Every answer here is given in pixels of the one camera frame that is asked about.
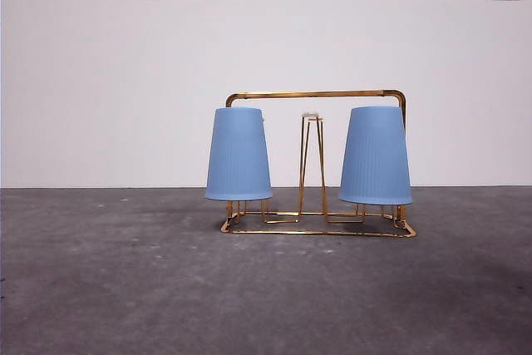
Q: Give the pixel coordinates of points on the blue ribbed plastic cup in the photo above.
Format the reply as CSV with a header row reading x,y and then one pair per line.
x,y
376,155
239,155

